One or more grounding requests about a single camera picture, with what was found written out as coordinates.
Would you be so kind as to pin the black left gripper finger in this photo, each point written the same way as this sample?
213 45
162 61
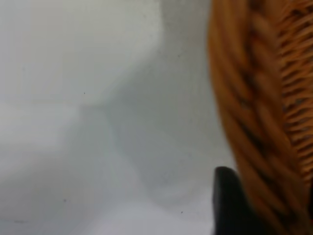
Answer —
230 210

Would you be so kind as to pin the orange woven wicker basket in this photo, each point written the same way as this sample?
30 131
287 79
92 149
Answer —
256 73

